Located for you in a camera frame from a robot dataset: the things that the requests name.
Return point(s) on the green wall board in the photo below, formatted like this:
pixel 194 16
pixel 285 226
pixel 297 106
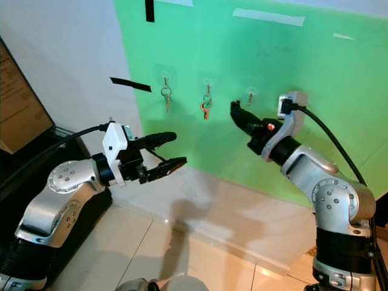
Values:
pixel 242 48

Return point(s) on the long white tape strip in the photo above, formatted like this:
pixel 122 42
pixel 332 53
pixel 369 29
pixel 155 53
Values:
pixel 268 17

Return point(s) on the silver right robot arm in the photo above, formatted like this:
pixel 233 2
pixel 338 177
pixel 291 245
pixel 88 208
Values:
pixel 333 188

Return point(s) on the grey robot foot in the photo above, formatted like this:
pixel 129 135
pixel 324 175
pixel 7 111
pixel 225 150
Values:
pixel 131 285

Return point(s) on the black cabinet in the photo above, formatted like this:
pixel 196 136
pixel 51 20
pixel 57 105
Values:
pixel 30 151

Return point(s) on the black tape strip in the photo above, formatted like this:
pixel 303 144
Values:
pixel 130 84
pixel 150 11

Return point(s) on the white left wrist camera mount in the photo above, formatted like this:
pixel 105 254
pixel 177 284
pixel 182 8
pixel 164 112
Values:
pixel 116 140

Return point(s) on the small white tape strip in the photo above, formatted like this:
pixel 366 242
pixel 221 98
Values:
pixel 343 36

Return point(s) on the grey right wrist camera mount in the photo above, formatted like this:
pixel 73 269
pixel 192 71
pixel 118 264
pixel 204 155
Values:
pixel 292 112

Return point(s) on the orange and silver key bunch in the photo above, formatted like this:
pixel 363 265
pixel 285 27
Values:
pixel 206 108

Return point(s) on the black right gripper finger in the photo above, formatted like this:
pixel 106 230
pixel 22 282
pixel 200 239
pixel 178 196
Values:
pixel 245 125
pixel 244 112

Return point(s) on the brown cardboard box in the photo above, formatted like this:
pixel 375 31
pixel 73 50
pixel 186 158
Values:
pixel 21 97

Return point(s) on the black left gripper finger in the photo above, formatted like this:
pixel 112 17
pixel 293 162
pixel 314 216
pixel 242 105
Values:
pixel 157 139
pixel 167 168

